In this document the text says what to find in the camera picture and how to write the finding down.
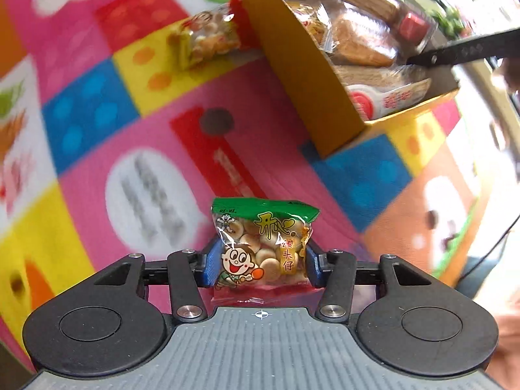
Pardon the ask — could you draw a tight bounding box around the colourful printed play mat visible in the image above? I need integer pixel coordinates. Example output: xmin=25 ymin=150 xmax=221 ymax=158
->
xmin=0 ymin=0 xmax=502 ymax=374

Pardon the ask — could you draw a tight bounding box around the clear bread packet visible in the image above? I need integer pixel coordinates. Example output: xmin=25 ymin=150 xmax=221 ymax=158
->
xmin=324 ymin=3 xmax=399 ymax=69

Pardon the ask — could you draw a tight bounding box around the red white label snack packet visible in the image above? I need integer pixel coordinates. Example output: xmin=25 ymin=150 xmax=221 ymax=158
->
xmin=336 ymin=64 xmax=432 ymax=122

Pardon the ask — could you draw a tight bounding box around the green top cookie packet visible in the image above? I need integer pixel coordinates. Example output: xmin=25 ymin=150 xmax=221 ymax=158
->
xmin=210 ymin=197 xmax=321 ymax=305

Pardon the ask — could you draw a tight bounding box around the yellow red cookie packet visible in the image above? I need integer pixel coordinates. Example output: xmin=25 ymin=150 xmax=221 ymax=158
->
xmin=170 ymin=3 xmax=249 ymax=71

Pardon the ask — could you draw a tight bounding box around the green plant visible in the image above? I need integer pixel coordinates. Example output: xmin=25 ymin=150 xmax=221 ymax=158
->
xmin=430 ymin=6 xmax=464 ymax=38

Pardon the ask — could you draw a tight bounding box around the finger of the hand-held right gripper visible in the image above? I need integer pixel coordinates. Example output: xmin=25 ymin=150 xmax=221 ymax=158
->
xmin=406 ymin=28 xmax=520 ymax=68

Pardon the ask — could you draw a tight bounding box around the cardboard box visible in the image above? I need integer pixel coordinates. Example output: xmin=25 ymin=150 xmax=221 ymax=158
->
xmin=241 ymin=0 xmax=461 ymax=160

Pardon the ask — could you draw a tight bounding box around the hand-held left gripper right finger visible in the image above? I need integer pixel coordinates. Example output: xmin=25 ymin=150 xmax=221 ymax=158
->
xmin=305 ymin=240 xmax=432 ymax=321

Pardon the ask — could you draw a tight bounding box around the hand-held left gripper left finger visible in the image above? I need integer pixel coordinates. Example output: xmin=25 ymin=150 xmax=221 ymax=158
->
xmin=93 ymin=240 xmax=223 ymax=321

